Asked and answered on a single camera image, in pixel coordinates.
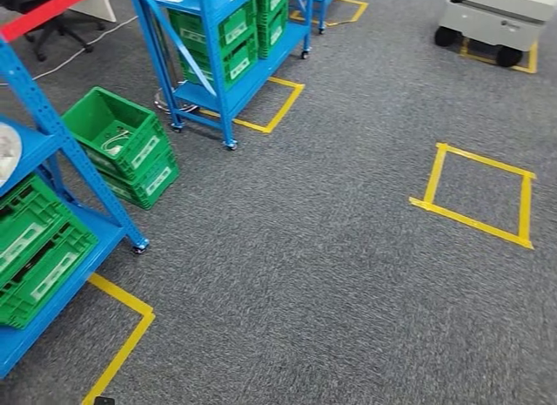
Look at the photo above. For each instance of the blue metal shelf rack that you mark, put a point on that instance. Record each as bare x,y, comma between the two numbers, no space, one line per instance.
13,350
322,10
210,44

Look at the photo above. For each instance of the white slanted board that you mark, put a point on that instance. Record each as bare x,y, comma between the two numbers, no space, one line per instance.
96,4

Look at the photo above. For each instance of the grey wheeled cart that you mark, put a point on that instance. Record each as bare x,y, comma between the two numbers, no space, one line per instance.
491,21

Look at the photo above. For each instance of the grey wheel hubcap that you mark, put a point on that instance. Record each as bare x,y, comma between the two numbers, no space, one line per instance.
8,154

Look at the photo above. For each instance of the yellow floor tape square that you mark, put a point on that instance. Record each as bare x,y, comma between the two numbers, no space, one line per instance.
531,59

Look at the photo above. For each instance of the red barrier belt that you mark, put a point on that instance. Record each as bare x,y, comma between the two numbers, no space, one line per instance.
35,16

